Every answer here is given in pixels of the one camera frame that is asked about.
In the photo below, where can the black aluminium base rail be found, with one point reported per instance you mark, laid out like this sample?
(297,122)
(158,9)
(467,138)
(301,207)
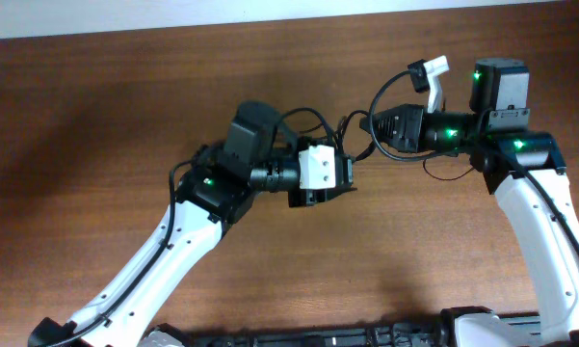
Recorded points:
(342,337)

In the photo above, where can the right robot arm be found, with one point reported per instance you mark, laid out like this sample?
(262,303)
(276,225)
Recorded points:
(523,169)

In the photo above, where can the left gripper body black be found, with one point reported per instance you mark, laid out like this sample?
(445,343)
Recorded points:
(302,198)

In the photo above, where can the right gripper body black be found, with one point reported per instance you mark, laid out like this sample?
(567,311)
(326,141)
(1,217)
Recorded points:
(412,127)

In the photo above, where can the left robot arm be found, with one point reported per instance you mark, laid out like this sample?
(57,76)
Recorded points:
(260,153)

